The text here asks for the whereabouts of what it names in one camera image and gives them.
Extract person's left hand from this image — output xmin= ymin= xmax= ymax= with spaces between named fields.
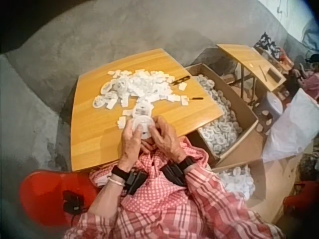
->
xmin=118 ymin=119 xmax=151 ymax=170

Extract person's right hand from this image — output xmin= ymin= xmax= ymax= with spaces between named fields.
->
xmin=148 ymin=116 xmax=188 ymax=164

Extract black wrist band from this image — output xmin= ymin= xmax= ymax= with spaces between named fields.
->
xmin=111 ymin=165 xmax=148 ymax=195
xmin=159 ymin=154 xmax=197 ymax=187

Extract large wooden table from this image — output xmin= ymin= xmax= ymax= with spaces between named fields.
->
xmin=70 ymin=48 xmax=225 ymax=173

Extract cardboard box of white parts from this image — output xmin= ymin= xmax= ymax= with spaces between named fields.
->
xmin=183 ymin=63 xmax=260 ymax=168

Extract pile of white plastic parts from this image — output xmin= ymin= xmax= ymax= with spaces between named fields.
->
xmin=93 ymin=69 xmax=190 ymax=130

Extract black thread snips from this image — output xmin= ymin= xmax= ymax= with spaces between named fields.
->
xmin=170 ymin=75 xmax=191 ymax=87

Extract heap of white floor parts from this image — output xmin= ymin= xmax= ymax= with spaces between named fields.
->
xmin=218 ymin=165 xmax=255 ymax=201

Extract red plastic chair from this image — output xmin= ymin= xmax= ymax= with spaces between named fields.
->
xmin=18 ymin=170 xmax=102 ymax=228

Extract white plastic stool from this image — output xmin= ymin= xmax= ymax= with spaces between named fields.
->
xmin=256 ymin=91 xmax=284 ymax=134

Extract small wooden folding table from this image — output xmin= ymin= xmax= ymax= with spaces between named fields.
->
xmin=216 ymin=43 xmax=287 ymax=100

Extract pencil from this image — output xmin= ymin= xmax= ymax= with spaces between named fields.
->
xmin=258 ymin=64 xmax=268 ymax=82

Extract small black box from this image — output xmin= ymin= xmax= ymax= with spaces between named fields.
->
xmin=266 ymin=69 xmax=280 ymax=81

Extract white plastic bag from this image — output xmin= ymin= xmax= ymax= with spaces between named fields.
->
xmin=262 ymin=88 xmax=319 ymax=163

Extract black and white patterned cloth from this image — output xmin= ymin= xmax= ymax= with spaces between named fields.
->
xmin=253 ymin=33 xmax=284 ymax=59

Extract red plastic stool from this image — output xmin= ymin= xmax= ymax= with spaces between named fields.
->
xmin=283 ymin=181 xmax=319 ymax=218

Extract silver bracelet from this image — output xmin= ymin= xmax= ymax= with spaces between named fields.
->
xmin=109 ymin=175 xmax=125 ymax=187

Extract black cable with device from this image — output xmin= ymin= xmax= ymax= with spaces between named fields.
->
xmin=61 ymin=190 xmax=87 ymax=216

